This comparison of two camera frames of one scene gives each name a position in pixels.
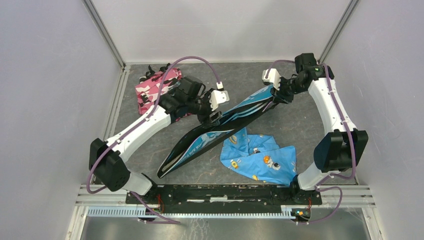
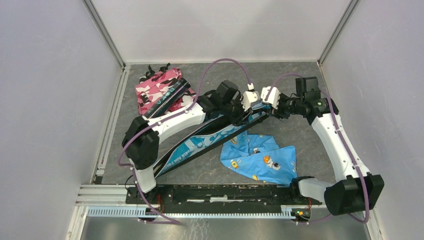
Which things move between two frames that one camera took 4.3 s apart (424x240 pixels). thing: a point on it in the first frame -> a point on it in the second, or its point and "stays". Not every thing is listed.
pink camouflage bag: [148, 91] stays
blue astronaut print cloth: [259, 157] stays
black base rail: [224, 195] stays
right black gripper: [280, 95] -> [280, 114]
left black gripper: [205, 120] -> [243, 114]
